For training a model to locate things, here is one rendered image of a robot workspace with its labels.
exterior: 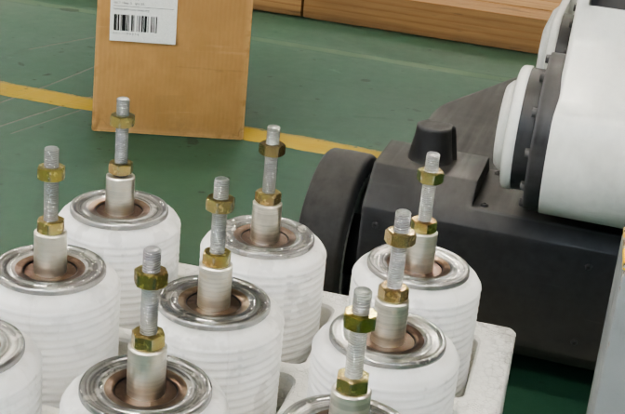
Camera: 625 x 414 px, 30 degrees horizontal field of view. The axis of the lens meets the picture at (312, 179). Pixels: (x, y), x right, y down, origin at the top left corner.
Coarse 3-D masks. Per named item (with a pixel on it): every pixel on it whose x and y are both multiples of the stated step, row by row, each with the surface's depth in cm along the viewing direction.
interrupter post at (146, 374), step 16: (128, 352) 65; (144, 352) 65; (160, 352) 65; (128, 368) 65; (144, 368) 65; (160, 368) 65; (128, 384) 66; (144, 384) 65; (160, 384) 66; (144, 400) 66
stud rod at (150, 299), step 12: (144, 252) 63; (156, 252) 63; (144, 264) 63; (156, 264) 63; (144, 300) 64; (156, 300) 64; (144, 312) 64; (156, 312) 65; (144, 324) 65; (156, 324) 65
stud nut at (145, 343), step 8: (136, 328) 65; (160, 328) 66; (136, 336) 65; (144, 336) 65; (152, 336) 65; (160, 336) 65; (136, 344) 65; (144, 344) 65; (152, 344) 64; (160, 344) 65
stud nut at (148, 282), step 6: (138, 270) 64; (162, 270) 64; (138, 276) 63; (144, 276) 63; (150, 276) 63; (156, 276) 63; (162, 276) 63; (138, 282) 63; (144, 282) 63; (150, 282) 63; (156, 282) 63; (162, 282) 64; (144, 288) 63; (150, 288) 63; (156, 288) 63
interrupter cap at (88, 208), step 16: (96, 192) 93; (144, 192) 94; (80, 208) 90; (96, 208) 90; (144, 208) 91; (160, 208) 91; (96, 224) 87; (112, 224) 87; (128, 224) 87; (144, 224) 88
